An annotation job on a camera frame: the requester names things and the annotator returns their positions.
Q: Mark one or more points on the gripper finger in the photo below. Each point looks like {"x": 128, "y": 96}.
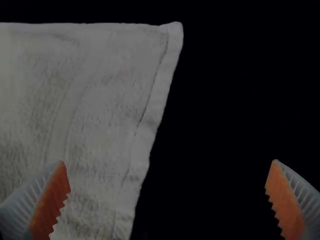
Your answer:
{"x": 295, "y": 207}
{"x": 37, "y": 207}

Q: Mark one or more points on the pale towel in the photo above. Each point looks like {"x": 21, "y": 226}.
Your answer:
{"x": 75, "y": 100}

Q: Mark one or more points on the black mat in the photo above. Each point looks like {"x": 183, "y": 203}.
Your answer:
{"x": 237, "y": 100}

